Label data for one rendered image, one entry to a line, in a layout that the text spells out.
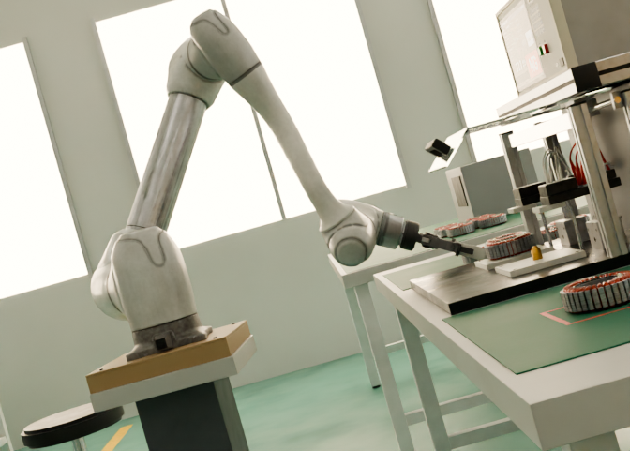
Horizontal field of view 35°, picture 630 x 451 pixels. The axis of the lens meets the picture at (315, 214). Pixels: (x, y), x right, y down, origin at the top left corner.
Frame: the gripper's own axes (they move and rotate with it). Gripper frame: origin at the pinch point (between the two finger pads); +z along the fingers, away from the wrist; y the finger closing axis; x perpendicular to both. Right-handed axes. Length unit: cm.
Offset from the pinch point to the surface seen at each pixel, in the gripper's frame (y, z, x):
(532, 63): -44, -5, -42
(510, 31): -33, -10, -50
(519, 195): -35.9, 0.5, -15.1
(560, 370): -145, -8, 8
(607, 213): -77, 10, -14
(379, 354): 102, -11, 46
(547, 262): -65, 4, -3
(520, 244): -38.5, 2.9, -4.7
